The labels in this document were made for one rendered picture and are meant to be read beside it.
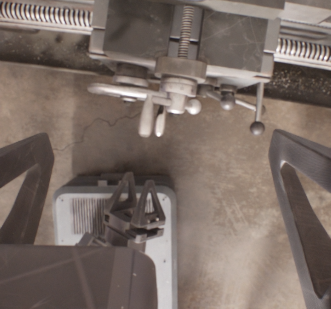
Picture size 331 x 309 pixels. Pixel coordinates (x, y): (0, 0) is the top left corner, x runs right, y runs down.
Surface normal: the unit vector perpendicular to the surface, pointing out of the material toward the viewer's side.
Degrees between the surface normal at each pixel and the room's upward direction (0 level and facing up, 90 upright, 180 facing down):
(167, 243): 0
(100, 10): 0
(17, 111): 0
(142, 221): 50
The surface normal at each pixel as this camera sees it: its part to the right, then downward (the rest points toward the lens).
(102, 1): 0.00, 0.10
